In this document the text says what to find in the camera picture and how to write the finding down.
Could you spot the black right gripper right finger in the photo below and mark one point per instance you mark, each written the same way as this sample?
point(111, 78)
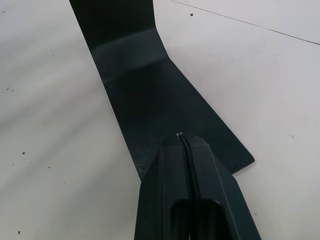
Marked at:
point(215, 195)

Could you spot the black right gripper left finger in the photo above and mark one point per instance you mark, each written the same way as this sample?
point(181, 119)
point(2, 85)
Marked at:
point(162, 190)

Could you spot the black bent metal stand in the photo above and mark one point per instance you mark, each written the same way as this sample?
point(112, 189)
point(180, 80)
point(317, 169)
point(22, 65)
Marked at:
point(140, 95)

